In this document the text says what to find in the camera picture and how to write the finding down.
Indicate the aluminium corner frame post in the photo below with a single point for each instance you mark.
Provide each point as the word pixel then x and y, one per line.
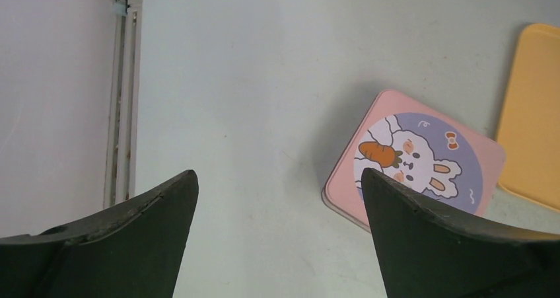
pixel 122 132

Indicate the silver metal box lid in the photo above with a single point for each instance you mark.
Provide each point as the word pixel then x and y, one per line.
pixel 420 148

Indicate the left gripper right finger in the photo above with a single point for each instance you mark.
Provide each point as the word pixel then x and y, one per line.
pixel 426 248

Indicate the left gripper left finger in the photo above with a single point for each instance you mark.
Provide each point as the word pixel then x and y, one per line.
pixel 132 249

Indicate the yellow plastic tray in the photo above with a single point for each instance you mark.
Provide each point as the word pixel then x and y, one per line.
pixel 529 123

